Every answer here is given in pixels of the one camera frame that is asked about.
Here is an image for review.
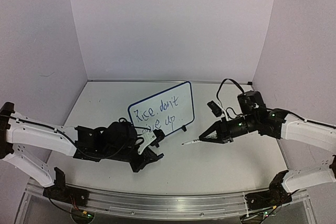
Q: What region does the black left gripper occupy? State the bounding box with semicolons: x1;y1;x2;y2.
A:
104;144;159;174

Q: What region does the white blue marker pen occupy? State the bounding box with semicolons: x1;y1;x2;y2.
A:
181;139;201;145

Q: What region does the blue framed whiteboard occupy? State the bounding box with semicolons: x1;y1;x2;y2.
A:
128;81;195;136

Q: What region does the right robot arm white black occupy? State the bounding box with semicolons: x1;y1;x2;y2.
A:
198;91;335;193

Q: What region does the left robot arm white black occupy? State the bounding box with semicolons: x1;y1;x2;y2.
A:
1;102;165;200

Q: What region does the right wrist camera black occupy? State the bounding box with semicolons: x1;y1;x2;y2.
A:
207;101;223;118

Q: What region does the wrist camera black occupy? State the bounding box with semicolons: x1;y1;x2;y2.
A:
207;101;223;118
150;130;165;148

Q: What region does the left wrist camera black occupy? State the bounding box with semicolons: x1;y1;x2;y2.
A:
150;130;165;148

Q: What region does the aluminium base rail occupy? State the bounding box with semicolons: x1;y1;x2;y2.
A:
15;179;316;223

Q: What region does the right camera black cable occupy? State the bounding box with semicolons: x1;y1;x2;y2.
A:
216;78;245;104

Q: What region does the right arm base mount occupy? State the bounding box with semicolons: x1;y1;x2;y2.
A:
245;170;292;210

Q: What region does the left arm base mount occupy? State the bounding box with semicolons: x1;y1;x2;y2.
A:
43;167;89;207

